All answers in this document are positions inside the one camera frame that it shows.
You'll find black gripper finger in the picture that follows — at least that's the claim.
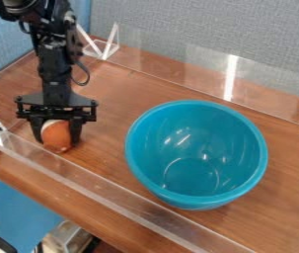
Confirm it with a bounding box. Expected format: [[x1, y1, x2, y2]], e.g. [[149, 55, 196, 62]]
[[30, 118, 43, 142], [69, 119, 82, 145]]

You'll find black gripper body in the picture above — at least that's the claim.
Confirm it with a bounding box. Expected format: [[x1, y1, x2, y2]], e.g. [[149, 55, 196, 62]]
[[14, 80, 97, 122]]

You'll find brown toy mushroom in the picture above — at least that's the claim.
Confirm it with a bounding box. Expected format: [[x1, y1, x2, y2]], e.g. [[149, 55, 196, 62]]
[[41, 120, 70, 153]]

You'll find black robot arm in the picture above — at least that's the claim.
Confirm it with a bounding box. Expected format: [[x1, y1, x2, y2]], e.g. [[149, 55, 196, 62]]
[[0, 0, 97, 144]]

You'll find blue plastic bowl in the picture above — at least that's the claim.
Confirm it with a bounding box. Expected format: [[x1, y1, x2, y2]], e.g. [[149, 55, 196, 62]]
[[125, 100, 268, 211]]

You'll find clear acrylic front barrier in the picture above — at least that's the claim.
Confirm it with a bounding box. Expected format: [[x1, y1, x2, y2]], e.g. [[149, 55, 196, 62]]
[[0, 131, 252, 253]]

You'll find clear acrylic barrier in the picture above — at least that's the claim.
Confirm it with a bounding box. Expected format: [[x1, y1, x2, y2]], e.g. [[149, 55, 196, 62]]
[[0, 131, 252, 253], [108, 44, 299, 125]]

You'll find clear acrylic back barrier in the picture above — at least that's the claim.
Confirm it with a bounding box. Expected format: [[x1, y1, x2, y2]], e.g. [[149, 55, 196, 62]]
[[108, 44, 299, 125]]

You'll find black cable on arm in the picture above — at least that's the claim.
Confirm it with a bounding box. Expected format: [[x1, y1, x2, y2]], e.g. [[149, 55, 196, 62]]
[[69, 58, 90, 87]]

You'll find clear acrylic corner bracket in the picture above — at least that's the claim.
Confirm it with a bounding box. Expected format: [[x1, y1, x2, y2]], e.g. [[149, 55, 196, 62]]
[[76, 23, 120, 60]]

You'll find metal table leg frame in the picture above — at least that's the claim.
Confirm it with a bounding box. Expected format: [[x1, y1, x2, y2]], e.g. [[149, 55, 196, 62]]
[[33, 220, 93, 253]]

